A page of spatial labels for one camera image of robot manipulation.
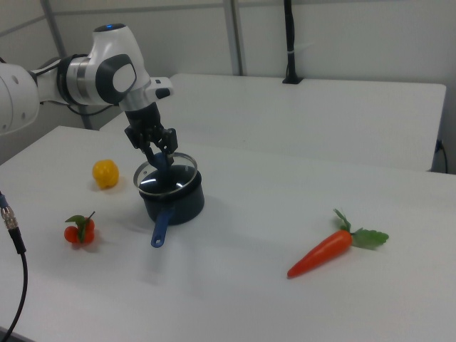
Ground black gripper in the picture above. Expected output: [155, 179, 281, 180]
[123, 102, 179, 170]

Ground glass lid blue knob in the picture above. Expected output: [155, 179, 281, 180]
[133, 151, 198, 197]

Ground yellow toy bell pepper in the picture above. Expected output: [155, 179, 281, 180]
[92, 159, 120, 190]

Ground orange toy tomato cluster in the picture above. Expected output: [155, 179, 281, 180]
[63, 211, 96, 245]

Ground orange toy carrot green leaves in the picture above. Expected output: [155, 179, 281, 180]
[286, 208, 390, 279]

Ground dark blue saucepan blue handle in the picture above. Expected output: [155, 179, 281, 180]
[138, 169, 206, 249]

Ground gray partition frame post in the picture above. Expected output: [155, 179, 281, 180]
[223, 0, 247, 76]

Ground black camera pole with base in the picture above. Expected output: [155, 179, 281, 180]
[282, 0, 304, 85]

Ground black cable metal connector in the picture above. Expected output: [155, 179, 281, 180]
[0, 190, 29, 339]

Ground thin black cable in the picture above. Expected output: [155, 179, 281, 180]
[435, 139, 449, 172]

